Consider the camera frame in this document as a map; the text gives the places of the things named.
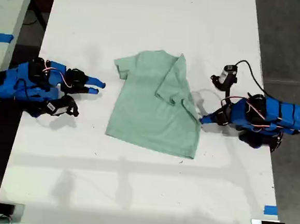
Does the white side table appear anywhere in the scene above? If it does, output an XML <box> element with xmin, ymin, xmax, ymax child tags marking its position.
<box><xmin>0</xmin><ymin>0</ymin><xmax>37</xmax><ymax>144</ymax></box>

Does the black camera cable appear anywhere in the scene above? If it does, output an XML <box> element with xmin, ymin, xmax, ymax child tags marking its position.
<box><xmin>232</xmin><ymin>58</ymin><xmax>274</xmax><ymax>99</ymax></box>

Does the short blue tape strip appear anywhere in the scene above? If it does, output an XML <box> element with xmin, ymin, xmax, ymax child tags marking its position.
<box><xmin>263</xmin><ymin>204</ymin><xmax>279</xmax><ymax>216</ymax></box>

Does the black camera box with white label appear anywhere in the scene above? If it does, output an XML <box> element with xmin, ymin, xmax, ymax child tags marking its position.
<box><xmin>209</xmin><ymin>63</ymin><xmax>239</xmax><ymax>98</ymax></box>

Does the small black box on grey plate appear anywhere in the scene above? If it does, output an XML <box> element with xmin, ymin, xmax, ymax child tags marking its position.
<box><xmin>0</xmin><ymin>201</ymin><xmax>26</xmax><ymax>223</ymax></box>

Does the long blue tape strip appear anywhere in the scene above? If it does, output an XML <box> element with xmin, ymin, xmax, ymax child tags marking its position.
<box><xmin>0</xmin><ymin>33</ymin><xmax>15</xmax><ymax>44</ymax></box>

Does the pale green T-shirt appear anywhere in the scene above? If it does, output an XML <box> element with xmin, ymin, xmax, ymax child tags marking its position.
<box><xmin>103</xmin><ymin>46</ymin><xmax>208</xmax><ymax>160</ymax></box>

